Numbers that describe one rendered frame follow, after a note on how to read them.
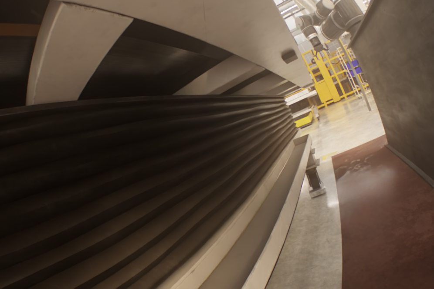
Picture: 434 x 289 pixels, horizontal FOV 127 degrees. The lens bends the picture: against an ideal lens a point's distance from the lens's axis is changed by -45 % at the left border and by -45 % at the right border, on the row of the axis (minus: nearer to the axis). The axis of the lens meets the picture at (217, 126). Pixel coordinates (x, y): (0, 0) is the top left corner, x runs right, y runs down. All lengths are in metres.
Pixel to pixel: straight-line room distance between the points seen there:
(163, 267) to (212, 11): 0.40
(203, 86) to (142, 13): 0.43
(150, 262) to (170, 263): 0.05
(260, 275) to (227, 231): 0.18
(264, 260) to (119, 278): 0.23
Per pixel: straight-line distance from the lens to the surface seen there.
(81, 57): 0.24
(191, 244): 0.42
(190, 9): 0.23
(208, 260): 0.43
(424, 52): 0.85
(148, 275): 0.37
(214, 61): 0.62
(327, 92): 10.52
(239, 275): 0.40
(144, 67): 0.55
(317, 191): 1.41
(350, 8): 1.68
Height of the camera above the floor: 0.63
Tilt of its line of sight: 4 degrees up
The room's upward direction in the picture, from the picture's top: 23 degrees counter-clockwise
